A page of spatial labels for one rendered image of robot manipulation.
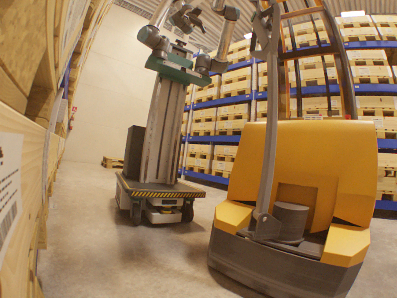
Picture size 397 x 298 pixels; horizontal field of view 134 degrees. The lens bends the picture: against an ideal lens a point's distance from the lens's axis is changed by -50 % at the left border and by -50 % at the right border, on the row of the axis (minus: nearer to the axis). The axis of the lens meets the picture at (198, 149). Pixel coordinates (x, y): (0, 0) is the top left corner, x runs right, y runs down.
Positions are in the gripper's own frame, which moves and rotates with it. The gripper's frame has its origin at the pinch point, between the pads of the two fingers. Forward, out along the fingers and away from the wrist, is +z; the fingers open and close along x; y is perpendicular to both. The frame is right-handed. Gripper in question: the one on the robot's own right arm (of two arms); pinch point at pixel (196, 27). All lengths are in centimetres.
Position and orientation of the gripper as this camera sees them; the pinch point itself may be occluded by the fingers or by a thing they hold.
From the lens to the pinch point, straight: 123.5
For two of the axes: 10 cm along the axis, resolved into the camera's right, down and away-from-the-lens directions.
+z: 2.3, 9.3, -2.8
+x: -7.4, -0.2, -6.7
